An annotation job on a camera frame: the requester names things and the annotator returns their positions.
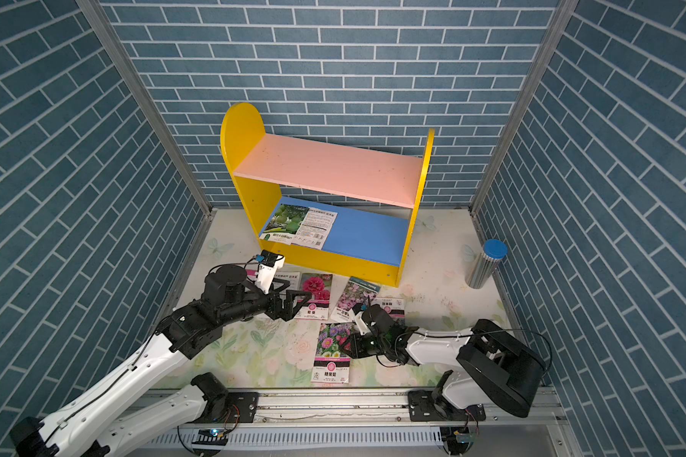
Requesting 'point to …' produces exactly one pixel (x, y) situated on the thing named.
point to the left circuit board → (211, 436)
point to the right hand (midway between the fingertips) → (343, 351)
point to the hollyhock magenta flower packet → (318, 306)
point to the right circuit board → (466, 438)
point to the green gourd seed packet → (283, 223)
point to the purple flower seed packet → (355, 292)
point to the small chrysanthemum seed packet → (394, 307)
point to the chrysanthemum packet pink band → (332, 364)
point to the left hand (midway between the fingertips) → (306, 292)
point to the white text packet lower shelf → (314, 228)
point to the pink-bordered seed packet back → (251, 270)
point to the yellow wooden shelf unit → (348, 210)
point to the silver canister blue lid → (484, 263)
